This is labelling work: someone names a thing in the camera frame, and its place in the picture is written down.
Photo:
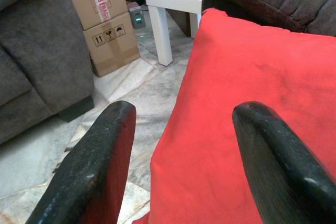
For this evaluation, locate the cardboard box with fragile tape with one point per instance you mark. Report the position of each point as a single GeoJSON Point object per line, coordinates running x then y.
{"type": "Point", "coordinates": [78, 1]}

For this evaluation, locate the dark grey armchair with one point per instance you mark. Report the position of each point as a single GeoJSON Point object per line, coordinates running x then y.
{"type": "Point", "coordinates": [39, 51]}

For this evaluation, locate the cardboard box with handling symbols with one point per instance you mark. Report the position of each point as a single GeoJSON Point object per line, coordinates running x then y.
{"type": "Point", "coordinates": [115, 53]}

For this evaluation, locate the grey device with green light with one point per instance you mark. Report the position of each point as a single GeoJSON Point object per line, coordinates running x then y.
{"type": "Point", "coordinates": [137, 18]}

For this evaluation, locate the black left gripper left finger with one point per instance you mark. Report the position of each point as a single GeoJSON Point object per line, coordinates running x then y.
{"type": "Point", "coordinates": [86, 169]}

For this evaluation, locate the red pillow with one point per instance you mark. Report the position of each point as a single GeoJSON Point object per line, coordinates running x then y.
{"type": "Point", "coordinates": [223, 77]}

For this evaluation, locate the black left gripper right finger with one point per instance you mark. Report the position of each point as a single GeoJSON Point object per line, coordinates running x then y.
{"type": "Point", "coordinates": [283, 176]}

